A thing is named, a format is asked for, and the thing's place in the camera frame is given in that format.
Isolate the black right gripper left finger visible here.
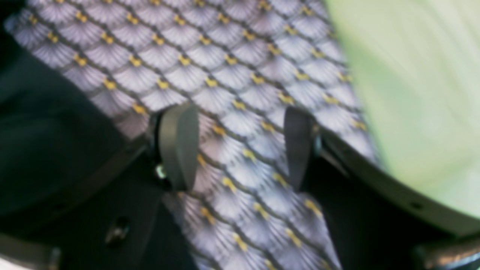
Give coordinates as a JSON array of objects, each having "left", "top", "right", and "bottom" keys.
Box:
[{"left": 1, "top": 104, "right": 199, "bottom": 270}]

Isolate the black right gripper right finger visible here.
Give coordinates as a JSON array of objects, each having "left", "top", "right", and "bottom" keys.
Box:
[{"left": 283, "top": 106, "right": 479, "bottom": 270}]

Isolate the dark navy T-shirt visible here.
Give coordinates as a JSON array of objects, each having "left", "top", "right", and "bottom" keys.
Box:
[{"left": 1, "top": 39, "right": 152, "bottom": 234}]

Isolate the fan patterned table cloth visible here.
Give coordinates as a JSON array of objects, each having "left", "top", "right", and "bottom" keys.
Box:
[{"left": 1, "top": 0, "right": 377, "bottom": 270}]

